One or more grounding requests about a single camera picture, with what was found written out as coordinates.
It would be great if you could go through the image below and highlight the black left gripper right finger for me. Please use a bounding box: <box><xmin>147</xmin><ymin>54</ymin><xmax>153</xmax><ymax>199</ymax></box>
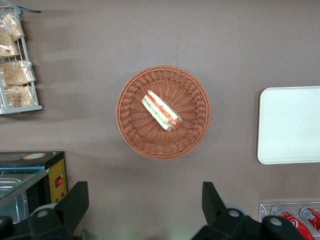
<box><xmin>191</xmin><ymin>181</ymin><xmax>311</xmax><ymax>240</ymax></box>

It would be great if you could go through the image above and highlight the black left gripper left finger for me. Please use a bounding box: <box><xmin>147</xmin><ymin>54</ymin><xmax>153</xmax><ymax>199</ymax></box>
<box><xmin>0</xmin><ymin>181</ymin><xmax>90</xmax><ymax>240</ymax></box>

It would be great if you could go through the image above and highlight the cream plastic tray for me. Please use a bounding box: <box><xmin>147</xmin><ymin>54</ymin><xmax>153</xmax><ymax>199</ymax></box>
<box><xmin>256</xmin><ymin>86</ymin><xmax>320</xmax><ymax>165</ymax></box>

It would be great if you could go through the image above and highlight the clear acrylic bottle rack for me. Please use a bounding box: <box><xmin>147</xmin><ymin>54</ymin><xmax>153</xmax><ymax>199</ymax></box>
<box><xmin>258</xmin><ymin>201</ymin><xmax>320</xmax><ymax>240</ymax></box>

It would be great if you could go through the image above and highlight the black food warmer appliance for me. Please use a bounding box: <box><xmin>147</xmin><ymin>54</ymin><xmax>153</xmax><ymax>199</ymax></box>
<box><xmin>0</xmin><ymin>150</ymin><xmax>68</xmax><ymax>223</ymax></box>

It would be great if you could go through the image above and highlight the red cola bottle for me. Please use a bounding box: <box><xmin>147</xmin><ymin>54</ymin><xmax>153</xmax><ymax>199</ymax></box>
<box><xmin>299</xmin><ymin>206</ymin><xmax>320</xmax><ymax>232</ymax></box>
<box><xmin>271</xmin><ymin>205</ymin><xmax>313</xmax><ymax>240</ymax></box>

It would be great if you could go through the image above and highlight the round brown wicker basket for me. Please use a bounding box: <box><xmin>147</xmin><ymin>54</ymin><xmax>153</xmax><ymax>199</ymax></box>
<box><xmin>115</xmin><ymin>64</ymin><xmax>213</xmax><ymax>160</ymax></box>

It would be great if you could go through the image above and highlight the wrapped triangle sandwich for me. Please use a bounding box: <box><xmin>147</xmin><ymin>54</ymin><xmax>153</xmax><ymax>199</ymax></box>
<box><xmin>141</xmin><ymin>90</ymin><xmax>183</xmax><ymax>133</ymax></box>

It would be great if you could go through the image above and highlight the clear bag of rice snacks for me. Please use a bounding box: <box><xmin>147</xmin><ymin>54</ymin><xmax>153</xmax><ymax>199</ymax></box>
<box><xmin>0</xmin><ymin>12</ymin><xmax>25</xmax><ymax>42</ymax></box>
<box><xmin>0</xmin><ymin>60</ymin><xmax>37</xmax><ymax>87</ymax></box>
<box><xmin>0</xmin><ymin>34</ymin><xmax>21</xmax><ymax>58</ymax></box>
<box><xmin>3</xmin><ymin>85</ymin><xmax>35</xmax><ymax>108</ymax></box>

